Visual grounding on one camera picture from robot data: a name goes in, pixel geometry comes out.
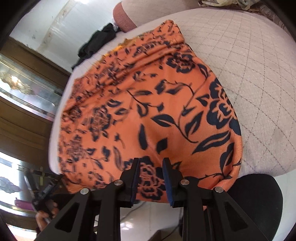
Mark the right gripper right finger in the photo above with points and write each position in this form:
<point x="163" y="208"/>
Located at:
<point x="207" y="214"/>

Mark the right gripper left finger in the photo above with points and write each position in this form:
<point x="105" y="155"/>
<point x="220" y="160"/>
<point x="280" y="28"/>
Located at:
<point x="92" y="215"/>

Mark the orange black floral blouse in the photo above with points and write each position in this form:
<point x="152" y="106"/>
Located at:
<point x="150" y="98"/>

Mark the black clothes pile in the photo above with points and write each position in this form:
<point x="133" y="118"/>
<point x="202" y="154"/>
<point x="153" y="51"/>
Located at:
<point x="96" y="42"/>

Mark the person's left hand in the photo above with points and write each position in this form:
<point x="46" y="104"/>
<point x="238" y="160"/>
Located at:
<point x="41" y="216"/>

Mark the stained glass wooden door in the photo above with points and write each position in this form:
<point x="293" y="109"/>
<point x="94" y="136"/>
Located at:
<point x="31" y="90"/>

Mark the pink sofa armrest bolster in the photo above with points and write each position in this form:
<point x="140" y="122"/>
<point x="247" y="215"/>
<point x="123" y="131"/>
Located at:
<point x="131" y="14"/>

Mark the cream floral blanket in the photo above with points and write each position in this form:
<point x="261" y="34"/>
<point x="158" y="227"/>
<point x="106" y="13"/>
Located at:
<point x="241" y="4"/>

